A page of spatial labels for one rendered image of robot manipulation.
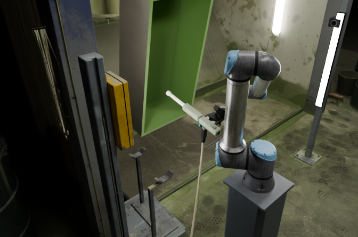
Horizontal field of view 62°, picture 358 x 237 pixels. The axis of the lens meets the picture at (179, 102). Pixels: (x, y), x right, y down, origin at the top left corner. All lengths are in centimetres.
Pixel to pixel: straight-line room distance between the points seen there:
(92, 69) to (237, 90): 77
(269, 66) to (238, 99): 22
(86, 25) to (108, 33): 218
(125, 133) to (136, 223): 57
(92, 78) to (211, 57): 345
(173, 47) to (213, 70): 155
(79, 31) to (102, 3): 177
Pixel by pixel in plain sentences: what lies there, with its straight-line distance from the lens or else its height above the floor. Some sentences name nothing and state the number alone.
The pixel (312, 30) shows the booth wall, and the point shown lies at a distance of 375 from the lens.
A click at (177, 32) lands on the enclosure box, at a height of 121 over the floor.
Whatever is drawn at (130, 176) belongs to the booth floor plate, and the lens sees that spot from 284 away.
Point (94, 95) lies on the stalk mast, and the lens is 96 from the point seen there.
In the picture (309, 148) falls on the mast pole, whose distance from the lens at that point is 321.
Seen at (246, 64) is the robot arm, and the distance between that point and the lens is 139.
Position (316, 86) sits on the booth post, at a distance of 388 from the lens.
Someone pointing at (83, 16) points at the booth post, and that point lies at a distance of 144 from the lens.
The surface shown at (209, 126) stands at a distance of 181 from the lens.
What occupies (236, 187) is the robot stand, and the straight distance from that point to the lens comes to 188.
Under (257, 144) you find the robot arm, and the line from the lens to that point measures 177.
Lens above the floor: 195
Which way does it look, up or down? 29 degrees down
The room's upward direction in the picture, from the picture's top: 1 degrees counter-clockwise
